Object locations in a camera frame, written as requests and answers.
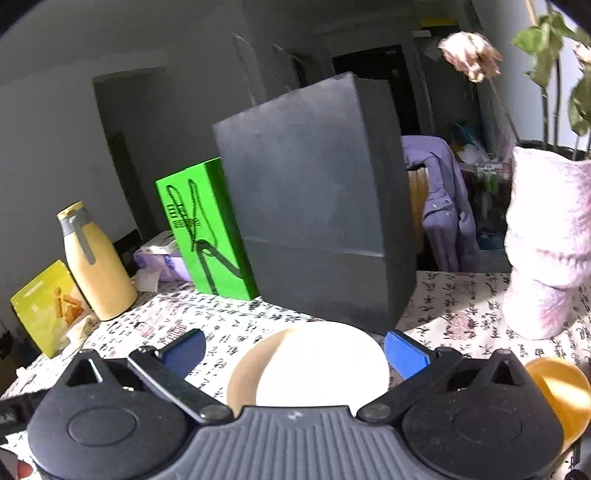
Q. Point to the pink ceramic vase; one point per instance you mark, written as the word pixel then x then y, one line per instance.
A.
pixel 545 240

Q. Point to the yellow snack box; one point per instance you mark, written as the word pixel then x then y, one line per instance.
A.
pixel 41 309

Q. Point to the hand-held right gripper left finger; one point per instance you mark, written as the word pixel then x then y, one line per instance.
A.
pixel 184 350

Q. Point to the black paper bag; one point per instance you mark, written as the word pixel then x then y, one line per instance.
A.
pixel 314 207

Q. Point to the wooden chair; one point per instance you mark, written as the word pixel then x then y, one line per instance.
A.
pixel 418 203

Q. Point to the dark door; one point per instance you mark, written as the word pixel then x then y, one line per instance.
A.
pixel 369 83

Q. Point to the person's left hand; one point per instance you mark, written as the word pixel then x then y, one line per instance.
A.
pixel 24 470

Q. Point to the calligraphy print tablecloth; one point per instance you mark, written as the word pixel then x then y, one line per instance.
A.
pixel 461 314

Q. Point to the purple jacket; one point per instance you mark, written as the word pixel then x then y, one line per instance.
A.
pixel 443 198

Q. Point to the bunch of dried roses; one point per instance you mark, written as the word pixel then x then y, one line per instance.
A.
pixel 471 55

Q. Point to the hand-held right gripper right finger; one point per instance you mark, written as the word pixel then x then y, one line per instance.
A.
pixel 406 353

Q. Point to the green paper bag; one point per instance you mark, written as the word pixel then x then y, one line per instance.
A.
pixel 207 230

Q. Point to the small white carton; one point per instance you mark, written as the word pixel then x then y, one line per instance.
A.
pixel 159 240

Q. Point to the cluttered storage rack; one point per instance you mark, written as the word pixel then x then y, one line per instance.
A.
pixel 489 184

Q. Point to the yellow thermos jug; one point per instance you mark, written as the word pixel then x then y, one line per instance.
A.
pixel 97 272

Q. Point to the medium cream plate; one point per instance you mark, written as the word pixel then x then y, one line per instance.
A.
pixel 323 364

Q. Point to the purple tissue pack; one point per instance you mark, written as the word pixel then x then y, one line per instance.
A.
pixel 166 267

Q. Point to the yellow mug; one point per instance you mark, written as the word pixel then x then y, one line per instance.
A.
pixel 558 397

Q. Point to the loose white tissue sheet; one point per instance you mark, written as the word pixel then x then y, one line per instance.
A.
pixel 145 280

